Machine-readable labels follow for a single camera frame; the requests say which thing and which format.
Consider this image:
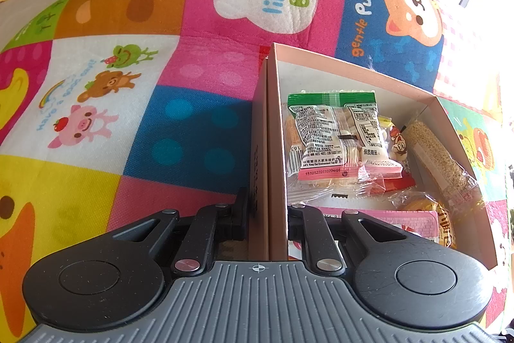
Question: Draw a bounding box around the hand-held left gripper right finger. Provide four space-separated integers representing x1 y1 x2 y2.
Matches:
287 204 406 275

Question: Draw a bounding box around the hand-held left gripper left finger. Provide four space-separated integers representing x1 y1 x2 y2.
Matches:
108 186 252 275

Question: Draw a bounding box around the pink cardboard box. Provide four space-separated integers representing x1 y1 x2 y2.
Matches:
267 42 499 271

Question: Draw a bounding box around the biscuit stick tray pack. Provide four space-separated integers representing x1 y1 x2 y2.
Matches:
319 207 439 245

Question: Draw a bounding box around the clear printed snack packet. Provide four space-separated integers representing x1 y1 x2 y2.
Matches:
287 90 403 180

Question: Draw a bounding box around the round cake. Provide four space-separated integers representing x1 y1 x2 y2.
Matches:
387 190 442 213

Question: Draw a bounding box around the red packet of white balls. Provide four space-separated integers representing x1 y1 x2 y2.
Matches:
379 124 416 191

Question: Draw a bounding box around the yellow red bread packet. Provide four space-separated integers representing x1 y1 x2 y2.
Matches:
434 202 459 249

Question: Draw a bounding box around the sesame bar packet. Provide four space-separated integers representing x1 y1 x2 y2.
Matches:
402 118 478 199

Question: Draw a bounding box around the colourful cartoon play mat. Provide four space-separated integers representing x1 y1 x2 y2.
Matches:
0 0 514 332

